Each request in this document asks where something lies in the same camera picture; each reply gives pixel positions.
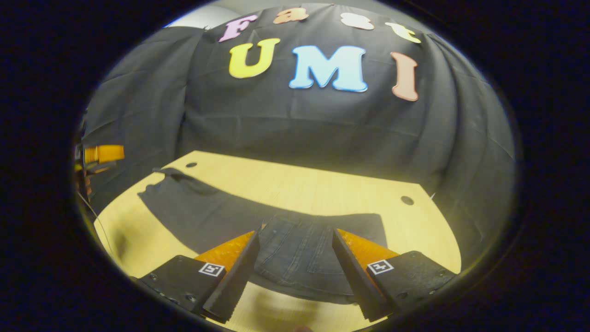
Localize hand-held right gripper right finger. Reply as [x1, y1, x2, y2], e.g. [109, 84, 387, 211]
[332, 228, 458, 322]

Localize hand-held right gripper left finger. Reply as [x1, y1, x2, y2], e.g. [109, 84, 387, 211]
[131, 231, 261, 323]

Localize dark grey denim jeans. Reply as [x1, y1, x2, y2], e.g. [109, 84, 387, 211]
[137, 167, 388, 305]

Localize black backdrop cloth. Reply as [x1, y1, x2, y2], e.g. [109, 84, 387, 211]
[81, 4, 516, 268]

